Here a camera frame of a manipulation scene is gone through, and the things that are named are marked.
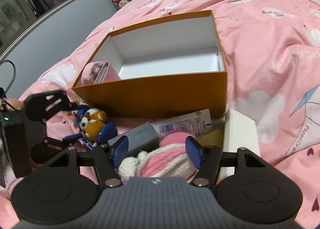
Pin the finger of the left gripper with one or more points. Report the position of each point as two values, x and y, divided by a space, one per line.
76 106
71 139

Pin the gold yellow box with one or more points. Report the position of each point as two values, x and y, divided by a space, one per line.
212 138

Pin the orange cardboard box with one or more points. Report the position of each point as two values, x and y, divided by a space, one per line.
168 66

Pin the pink printed duvet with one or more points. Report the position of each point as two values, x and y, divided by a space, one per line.
272 57

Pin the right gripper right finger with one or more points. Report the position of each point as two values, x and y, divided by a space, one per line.
206 159

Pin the pink fluffy pompom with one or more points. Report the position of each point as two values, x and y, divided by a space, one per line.
175 138

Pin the small printed card box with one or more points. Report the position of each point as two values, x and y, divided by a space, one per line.
87 143

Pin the white flat box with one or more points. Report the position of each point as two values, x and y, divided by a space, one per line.
240 131

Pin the brown bear plush keychain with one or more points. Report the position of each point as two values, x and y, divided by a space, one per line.
93 124

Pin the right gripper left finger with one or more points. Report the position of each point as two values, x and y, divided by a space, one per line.
107 159

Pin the left hand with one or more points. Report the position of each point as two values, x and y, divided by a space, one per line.
13 104

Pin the pink tin can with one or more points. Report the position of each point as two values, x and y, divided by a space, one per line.
105 73

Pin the white lotion tube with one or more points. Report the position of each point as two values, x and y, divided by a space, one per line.
196 123

